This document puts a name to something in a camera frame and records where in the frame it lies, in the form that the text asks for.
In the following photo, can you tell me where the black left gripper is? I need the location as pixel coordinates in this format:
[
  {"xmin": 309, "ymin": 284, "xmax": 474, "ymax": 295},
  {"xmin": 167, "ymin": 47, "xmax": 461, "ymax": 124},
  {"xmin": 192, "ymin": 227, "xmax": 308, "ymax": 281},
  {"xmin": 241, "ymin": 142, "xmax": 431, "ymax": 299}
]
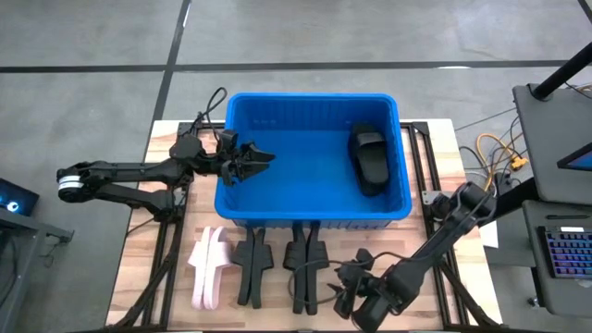
[{"xmin": 203, "ymin": 130, "xmax": 278, "ymax": 188}]

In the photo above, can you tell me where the blue plastic bin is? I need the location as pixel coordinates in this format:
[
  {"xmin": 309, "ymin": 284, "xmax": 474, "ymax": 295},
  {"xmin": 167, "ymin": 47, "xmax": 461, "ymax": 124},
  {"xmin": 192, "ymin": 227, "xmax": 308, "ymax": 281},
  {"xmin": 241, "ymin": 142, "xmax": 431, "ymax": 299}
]
[{"xmin": 214, "ymin": 91, "xmax": 413, "ymax": 231}]

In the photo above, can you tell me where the yellow cable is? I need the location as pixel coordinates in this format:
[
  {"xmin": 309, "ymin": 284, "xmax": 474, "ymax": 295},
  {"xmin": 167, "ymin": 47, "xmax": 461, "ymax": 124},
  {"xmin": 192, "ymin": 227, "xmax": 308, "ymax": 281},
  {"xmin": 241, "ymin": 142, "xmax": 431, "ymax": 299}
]
[{"xmin": 475, "ymin": 132, "xmax": 529, "ymax": 191}]

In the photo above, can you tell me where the white paper sheet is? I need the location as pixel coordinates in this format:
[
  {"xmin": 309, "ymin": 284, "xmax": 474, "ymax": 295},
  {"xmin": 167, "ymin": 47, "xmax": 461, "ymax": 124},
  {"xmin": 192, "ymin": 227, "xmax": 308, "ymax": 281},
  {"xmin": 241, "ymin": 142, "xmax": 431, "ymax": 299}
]
[{"xmin": 478, "ymin": 219, "xmax": 500, "ymax": 250}]

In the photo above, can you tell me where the black desk support bar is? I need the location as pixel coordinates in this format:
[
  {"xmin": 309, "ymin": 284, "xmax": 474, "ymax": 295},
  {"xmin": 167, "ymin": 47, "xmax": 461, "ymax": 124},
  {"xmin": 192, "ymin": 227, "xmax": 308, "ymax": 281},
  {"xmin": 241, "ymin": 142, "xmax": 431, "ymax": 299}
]
[{"xmin": 489, "ymin": 177, "xmax": 541, "ymax": 224}]

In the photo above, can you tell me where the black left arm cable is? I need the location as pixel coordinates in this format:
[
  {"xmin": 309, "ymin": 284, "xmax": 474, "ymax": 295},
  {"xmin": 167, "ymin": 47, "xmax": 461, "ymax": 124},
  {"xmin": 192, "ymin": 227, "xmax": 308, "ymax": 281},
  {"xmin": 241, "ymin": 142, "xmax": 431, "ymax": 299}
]
[{"xmin": 192, "ymin": 86, "xmax": 229, "ymax": 149}]

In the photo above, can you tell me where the black monitor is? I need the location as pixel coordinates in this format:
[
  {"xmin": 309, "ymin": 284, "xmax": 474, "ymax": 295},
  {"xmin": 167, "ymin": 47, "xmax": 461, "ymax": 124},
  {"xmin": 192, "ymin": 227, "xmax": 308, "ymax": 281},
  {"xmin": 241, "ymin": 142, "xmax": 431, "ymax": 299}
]
[{"xmin": 556, "ymin": 142, "xmax": 592, "ymax": 173}]

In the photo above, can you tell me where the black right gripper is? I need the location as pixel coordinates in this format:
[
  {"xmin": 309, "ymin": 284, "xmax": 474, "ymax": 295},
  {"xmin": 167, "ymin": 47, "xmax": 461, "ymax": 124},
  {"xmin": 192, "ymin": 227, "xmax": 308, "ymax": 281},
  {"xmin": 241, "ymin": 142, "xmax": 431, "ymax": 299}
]
[{"xmin": 332, "ymin": 248, "xmax": 376, "ymax": 321}]

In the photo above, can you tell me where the backlit keyboard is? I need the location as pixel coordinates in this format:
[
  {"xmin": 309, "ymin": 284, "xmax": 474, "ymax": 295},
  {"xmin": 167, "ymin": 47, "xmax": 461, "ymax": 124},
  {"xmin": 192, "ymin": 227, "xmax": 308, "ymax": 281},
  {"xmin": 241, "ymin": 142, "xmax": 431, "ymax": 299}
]
[{"xmin": 537, "ymin": 225, "xmax": 592, "ymax": 279}]

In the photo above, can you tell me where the black stand pole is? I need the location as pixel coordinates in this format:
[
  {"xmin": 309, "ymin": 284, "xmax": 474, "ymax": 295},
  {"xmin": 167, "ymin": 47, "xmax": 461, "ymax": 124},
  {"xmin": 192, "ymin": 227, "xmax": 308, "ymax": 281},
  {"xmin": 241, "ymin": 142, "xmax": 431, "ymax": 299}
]
[{"xmin": 530, "ymin": 40, "xmax": 592, "ymax": 102}]

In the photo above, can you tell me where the grey metal cart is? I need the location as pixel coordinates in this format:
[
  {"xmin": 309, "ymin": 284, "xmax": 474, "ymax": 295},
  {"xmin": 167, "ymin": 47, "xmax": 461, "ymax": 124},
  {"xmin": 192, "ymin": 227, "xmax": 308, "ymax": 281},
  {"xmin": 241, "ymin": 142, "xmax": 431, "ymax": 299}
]
[{"xmin": 0, "ymin": 207, "xmax": 76, "ymax": 333}]

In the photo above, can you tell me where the black computer with blue light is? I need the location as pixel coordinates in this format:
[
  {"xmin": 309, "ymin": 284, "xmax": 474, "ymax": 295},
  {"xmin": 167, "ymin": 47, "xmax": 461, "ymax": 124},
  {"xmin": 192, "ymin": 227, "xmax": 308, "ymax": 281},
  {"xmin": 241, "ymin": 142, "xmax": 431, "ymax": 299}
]
[{"xmin": 0, "ymin": 177, "xmax": 41, "ymax": 217}]

